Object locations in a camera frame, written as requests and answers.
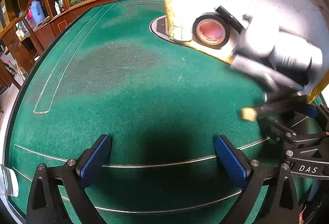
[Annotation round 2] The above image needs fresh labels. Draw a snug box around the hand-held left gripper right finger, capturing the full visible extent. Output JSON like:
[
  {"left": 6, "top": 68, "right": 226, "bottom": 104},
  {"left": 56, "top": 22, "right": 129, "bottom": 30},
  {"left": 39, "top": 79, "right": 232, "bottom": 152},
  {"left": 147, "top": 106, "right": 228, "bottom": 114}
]
[{"left": 214, "top": 135, "right": 301, "bottom": 224}]

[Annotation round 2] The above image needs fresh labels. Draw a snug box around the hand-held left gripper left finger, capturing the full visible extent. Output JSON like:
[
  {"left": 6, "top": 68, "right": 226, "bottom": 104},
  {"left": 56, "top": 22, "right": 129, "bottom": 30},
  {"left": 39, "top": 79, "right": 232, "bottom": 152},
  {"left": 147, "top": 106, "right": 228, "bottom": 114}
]
[{"left": 26, "top": 134, "right": 114, "bottom": 224}]

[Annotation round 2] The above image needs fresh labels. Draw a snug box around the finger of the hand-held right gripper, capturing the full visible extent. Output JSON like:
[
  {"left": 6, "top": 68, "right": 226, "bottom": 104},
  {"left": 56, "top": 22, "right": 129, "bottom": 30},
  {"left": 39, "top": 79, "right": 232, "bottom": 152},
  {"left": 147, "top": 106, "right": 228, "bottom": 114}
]
[
  {"left": 258, "top": 116, "right": 299, "bottom": 146},
  {"left": 295, "top": 96, "right": 329, "bottom": 134}
]

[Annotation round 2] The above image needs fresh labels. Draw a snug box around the silver flashlight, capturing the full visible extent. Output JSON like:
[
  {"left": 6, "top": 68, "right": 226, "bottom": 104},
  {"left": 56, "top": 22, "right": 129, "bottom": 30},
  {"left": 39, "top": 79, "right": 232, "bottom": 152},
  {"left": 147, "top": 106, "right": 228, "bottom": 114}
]
[{"left": 230, "top": 24, "right": 324, "bottom": 93}]

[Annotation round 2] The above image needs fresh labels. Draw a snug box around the clear plastic bottle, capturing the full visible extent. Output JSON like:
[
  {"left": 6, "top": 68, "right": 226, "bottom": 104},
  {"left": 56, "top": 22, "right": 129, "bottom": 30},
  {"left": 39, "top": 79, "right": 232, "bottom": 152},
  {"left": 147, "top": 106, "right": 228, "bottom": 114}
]
[{"left": 0, "top": 164, "right": 20, "bottom": 197}]

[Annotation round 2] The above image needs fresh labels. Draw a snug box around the black rectangular device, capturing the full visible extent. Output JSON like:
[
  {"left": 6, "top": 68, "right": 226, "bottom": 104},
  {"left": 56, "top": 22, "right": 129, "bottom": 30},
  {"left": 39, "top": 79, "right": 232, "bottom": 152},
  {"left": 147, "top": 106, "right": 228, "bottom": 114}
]
[{"left": 215, "top": 5, "right": 250, "bottom": 34}]

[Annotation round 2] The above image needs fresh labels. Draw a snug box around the black tape roll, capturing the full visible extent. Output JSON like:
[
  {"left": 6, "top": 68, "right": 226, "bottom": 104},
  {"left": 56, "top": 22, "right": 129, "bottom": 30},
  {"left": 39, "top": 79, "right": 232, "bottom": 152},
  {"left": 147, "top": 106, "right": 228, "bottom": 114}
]
[{"left": 192, "top": 12, "right": 230, "bottom": 50}]

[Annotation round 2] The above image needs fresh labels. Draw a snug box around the carved wooden chair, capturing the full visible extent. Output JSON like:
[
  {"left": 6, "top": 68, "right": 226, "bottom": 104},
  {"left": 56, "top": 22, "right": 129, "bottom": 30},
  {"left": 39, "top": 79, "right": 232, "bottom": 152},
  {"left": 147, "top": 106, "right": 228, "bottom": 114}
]
[{"left": 0, "top": 11, "right": 47, "bottom": 91}]

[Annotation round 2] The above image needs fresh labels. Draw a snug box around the blue thermos jug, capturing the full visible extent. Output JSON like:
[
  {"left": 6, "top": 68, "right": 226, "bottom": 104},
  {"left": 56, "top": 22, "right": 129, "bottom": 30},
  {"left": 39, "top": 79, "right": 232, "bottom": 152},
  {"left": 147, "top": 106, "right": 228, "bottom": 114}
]
[{"left": 27, "top": 0, "right": 45, "bottom": 25}]

